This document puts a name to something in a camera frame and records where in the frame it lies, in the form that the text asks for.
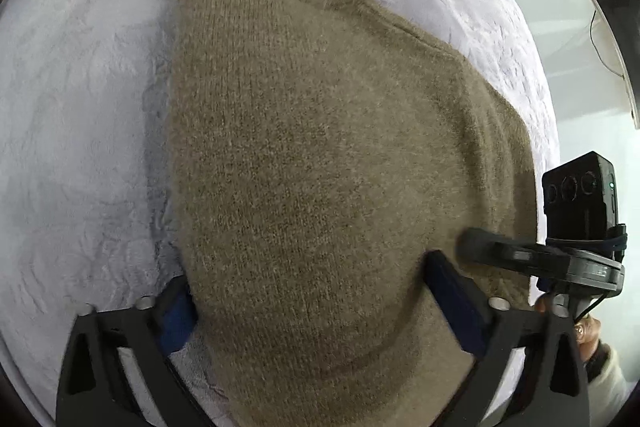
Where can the right hand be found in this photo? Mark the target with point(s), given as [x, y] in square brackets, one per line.
[587, 330]

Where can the olive knit sweater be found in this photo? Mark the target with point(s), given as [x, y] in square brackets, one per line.
[318, 149]

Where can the lavender fleece blanket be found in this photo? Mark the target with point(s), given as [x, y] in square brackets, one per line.
[85, 211]

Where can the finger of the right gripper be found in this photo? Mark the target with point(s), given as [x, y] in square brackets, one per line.
[485, 248]

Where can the dark monitor screen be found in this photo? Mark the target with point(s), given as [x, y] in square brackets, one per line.
[621, 17]

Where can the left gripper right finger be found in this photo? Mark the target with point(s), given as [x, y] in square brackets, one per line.
[552, 389]

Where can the black camera box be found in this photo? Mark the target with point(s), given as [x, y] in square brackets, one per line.
[580, 203]

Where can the white sleeve forearm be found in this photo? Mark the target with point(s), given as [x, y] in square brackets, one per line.
[608, 389]

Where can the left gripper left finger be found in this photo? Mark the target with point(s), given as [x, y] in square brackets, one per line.
[94, 387]

